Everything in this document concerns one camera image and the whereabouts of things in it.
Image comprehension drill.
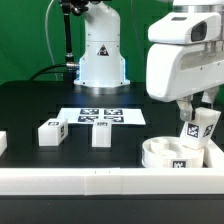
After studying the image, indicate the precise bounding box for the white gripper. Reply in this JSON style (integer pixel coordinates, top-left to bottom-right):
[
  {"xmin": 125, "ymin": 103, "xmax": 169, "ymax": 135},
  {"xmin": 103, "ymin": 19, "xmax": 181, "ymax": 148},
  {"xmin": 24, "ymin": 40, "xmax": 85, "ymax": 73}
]
[{"xmin": 146, "ymin": 44, "xmax": 224, "ymax": 121}]

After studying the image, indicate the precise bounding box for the white round stool seat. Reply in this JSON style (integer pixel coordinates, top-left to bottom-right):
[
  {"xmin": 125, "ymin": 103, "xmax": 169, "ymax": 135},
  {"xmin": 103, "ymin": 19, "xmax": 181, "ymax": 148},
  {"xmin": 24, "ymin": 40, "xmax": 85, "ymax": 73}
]
[{"xmin": 142, "ymin": 136, "xmax": 204, "ymax": 168}]

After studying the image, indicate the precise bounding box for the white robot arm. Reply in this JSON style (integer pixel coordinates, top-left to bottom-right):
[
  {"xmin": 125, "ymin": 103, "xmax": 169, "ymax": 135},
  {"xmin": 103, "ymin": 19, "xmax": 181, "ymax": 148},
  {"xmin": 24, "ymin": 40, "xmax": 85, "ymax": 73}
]
[{"xmin": 75, "ymin": 0, "xmax": 224, "ymax": 121}]

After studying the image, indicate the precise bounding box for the paper sheet with markers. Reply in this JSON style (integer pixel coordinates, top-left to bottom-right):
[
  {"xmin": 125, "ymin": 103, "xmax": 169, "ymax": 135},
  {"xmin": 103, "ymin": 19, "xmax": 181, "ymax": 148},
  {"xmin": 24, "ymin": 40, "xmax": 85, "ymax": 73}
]
[{"xmin": 57, "ymin": 108, "xmax": 146, "ymax": 125}]

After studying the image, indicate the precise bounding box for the white U-shaped fence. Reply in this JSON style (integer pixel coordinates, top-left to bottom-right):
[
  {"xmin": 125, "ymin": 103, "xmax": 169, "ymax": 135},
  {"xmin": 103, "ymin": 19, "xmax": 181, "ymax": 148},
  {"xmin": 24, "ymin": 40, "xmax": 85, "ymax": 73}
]
[{"xmin": 0, "ymin": 142, "xmax": 224, "ymax": 195}]

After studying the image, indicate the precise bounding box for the black cable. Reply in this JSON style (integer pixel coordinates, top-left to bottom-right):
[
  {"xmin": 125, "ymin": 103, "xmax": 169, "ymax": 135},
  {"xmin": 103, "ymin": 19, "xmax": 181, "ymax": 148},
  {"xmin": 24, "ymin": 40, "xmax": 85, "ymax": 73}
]
[{"xmin": 28, "ymin": 63, "xmax": 76, "ymax": 82}]

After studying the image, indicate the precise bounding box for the white cable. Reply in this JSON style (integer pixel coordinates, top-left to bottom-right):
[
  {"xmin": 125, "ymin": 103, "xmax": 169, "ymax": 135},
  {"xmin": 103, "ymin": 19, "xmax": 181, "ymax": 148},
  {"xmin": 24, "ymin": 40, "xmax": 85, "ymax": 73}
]
[{"xmin": 44, "ymin": 0, "xmax": 59, "ymax": 81}]

